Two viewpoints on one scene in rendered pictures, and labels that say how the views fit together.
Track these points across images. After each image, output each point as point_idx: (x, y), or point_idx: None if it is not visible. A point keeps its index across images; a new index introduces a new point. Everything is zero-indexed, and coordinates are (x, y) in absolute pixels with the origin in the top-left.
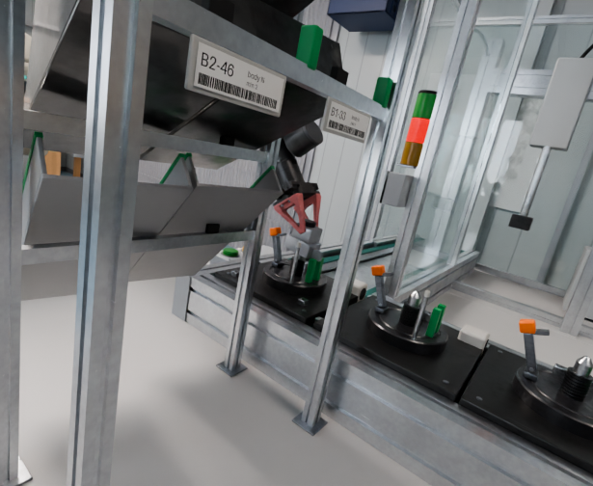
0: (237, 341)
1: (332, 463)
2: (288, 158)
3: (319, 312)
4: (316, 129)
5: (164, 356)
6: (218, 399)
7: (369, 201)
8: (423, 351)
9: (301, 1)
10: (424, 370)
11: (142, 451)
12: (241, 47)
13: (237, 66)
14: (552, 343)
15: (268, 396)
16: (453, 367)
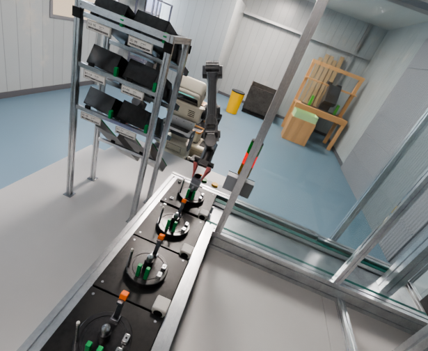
0: (147, 193)
1: (116, 225)
2: (206, 148)
3: (168, 203)
4: (213, 141)
5: (143, 188)
6: (131, 201)
7: (143, 159)
8: (157, 228)
9: None
10: (144, 227)
11: (106, 192)
12: (90, 113)
13: (88, 115)
14: None
15: (138, 211)
16: (153, 237)
